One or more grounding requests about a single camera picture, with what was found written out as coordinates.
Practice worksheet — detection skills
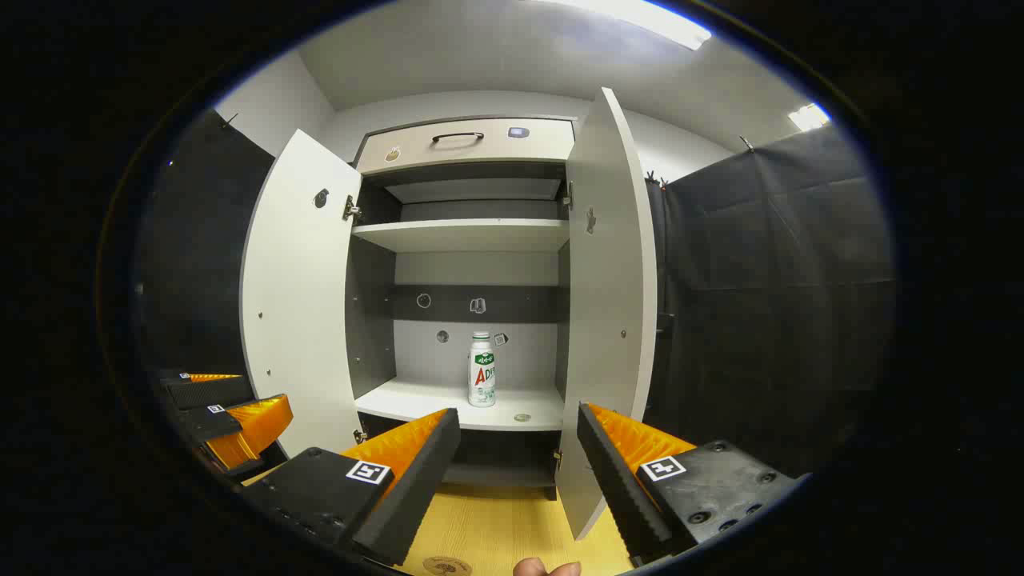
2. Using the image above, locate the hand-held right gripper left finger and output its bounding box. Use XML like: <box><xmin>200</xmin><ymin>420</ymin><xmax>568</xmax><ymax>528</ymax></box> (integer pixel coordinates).
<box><xmin>240</xmin><ymin>408</ymin><xmax>462</xmax><ymax>567</ymax></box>

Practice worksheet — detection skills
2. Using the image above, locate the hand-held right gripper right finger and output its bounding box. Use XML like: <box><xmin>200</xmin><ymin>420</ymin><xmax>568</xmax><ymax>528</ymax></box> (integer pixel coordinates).
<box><xmin>576</xmin><ymin>402</ymin><xmax>809</xmax><ymax>567</ymax></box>

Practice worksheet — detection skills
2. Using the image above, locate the white cabinet door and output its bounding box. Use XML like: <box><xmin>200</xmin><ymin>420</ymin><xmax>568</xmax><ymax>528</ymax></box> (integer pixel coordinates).
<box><xmin>554</xmin><ymin>86</ymin><xmax>658</xmax><ymax>541</ymax></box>
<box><xmin>240</xmin><ymin>130</ymin><xmax>362</xmax><ymax>458</ymax></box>

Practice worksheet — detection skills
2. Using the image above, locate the white green-label bottle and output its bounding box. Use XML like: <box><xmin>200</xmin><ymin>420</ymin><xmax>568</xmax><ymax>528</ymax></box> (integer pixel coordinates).
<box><xmin>468</xmin><ymin>331</ymin><xmax>497</xmax><ymax>408</ymax></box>

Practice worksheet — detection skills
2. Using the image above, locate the white cabinet shelf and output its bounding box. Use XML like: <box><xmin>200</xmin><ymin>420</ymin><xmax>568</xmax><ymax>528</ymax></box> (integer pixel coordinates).
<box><xmin>354</xmin><ymin>378</ymin><xmax>566</xmax><ymax>433</ymax></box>
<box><xmin>352</xmin><ymin>218</ymin><xmax>570</xmax><ymax>254</ymax></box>

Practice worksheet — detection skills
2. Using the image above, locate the white and grey cabinet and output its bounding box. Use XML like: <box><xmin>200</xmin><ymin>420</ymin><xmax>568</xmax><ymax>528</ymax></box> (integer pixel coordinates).
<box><xmin>344</xmin><ymin>114</ymin><xmax>577</xmax><ymax>501</ymax></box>

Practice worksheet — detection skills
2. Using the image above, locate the beige cabinet drawer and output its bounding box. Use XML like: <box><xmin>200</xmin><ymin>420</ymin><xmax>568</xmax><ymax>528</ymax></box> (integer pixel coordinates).
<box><xmin>356</xmin><ymin>118</ymin><xmax>575</xmax><ymax>175</ymax></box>

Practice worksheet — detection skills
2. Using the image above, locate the black backdrop cloth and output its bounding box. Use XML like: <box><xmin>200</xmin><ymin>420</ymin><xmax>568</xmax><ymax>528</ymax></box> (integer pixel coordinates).
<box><xmin>136</xmin><ymin>108</ymin><xmax>277</xmax><ymax>378</ymax></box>
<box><xmin>644</xmin><ymin>124</ymin><xmax>897</xmax><ymax>481</ymax></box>

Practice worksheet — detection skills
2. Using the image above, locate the small ceiling light panel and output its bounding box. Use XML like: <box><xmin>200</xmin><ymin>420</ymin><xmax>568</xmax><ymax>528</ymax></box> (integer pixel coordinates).
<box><xmin>788</xmin><ymin>102</ymin><xmax>831</xmax><ymax>131</ymax></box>

